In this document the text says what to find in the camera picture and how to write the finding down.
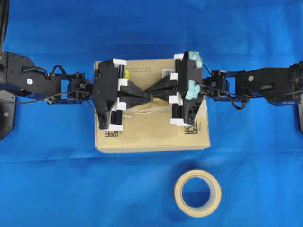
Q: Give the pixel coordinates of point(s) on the brown cardboard box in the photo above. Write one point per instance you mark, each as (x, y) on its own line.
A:
(147, 127)

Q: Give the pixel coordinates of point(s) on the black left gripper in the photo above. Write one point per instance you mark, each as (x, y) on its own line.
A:
(108, 82)

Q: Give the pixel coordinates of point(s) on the beige masking tape roll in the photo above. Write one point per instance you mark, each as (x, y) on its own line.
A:
(197, 193)

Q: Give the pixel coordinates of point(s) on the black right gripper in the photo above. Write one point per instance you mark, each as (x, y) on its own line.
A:
(182, 90)

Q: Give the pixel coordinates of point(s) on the blue table cloth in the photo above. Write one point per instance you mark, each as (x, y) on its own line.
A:
(51, 175)

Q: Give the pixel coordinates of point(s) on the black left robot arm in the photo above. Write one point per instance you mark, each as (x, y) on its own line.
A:
(20, 76)

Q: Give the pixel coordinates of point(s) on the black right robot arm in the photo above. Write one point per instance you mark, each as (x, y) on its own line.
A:
(279, 86)

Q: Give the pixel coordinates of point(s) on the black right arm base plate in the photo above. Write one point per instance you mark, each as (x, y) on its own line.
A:
(298, 117)

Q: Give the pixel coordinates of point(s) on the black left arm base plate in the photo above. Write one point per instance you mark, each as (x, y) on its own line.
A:
(7, 113)

